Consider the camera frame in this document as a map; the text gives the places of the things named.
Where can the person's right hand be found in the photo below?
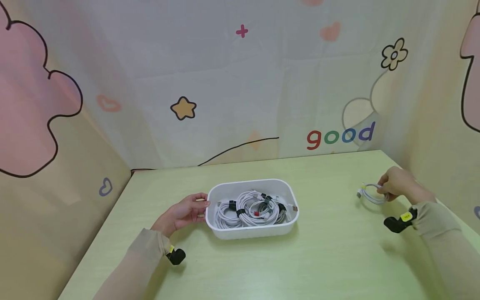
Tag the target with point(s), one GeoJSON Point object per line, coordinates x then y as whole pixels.
{"type": "Point", "coordinates": [399, 182]}

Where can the person's left hand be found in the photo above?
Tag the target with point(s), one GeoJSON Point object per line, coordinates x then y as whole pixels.
{"type": "Point", "coordinates": [179, 216]}

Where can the person's left fingers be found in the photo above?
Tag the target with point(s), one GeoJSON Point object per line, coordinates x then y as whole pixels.
{"type": "Point", "coordinates": [195, 213]}

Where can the person's right fingers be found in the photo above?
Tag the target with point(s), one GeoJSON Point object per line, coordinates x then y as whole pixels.
{"type": "Point", "coordinates": [385, 188]}

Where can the person's left thumb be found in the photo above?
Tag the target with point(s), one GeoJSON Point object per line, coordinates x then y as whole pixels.
{"type": "Point", "coordinates": [198, 196]}

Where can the person's left index finger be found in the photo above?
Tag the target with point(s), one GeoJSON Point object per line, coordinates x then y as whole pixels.
{"type": "Point", "coordinates": [204, 204]}

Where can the white plastic tray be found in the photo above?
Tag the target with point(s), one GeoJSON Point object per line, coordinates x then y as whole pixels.
{"type": "Point", "coordinates": [251, 232]}

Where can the person's right forearm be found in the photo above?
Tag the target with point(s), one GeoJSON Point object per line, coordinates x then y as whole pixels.
{"type": "Point", "coordinates": [444, 237]}

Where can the person's left forearm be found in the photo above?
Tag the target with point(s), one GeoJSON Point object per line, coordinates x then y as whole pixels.
{"type": "Point", "coordinates": [140, 266]}

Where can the black wrist band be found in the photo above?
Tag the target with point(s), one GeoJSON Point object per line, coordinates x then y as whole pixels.
{"type": "Point", "coordinates": [398, 223]}
{"type": "Point", "coordinates": [176, 256]}

